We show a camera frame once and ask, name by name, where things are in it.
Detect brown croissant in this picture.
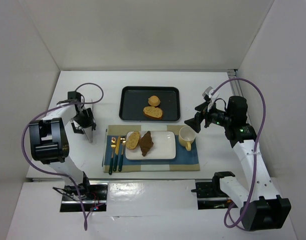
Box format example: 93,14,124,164
139,131,154,157

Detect gold knife green handle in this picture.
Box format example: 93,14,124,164
113,136,121,172

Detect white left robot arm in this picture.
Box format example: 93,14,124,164
29,91,96,196

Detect seeded bread slice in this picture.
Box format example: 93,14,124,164
143,106,163,120

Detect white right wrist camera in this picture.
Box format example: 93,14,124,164
202,86,219,111

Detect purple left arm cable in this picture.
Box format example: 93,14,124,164
21,83,105,231

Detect gold spoon green handle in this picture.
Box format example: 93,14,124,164
118,136,126,172

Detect aluminium frame rail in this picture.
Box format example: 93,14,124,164
227,69,243,97

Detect blue beige placemat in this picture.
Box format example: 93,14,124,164
102,125,200,173

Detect metal kitchen tongs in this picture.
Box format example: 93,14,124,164
84,104,94,143

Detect yellow white mug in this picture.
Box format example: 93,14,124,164
178,126,196,151

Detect round yellow bun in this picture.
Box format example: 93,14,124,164
148,95,161,107

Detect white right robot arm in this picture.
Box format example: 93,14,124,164
185,95,291,232

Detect white rectangular plate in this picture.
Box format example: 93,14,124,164
124,131,176,161

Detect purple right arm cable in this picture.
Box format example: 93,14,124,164
212,77,266,230

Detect black baking tray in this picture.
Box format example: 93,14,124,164
119,86,180,122

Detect small bread slice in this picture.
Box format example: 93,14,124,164
126,131,141,150

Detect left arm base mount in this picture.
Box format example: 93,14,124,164
53,183,108,213

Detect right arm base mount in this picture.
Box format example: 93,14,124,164
191,180,232,210

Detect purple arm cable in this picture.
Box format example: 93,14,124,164
212,77,266,230
21,83,105,231

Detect gold fork green handle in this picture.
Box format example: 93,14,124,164
109,137,116,175

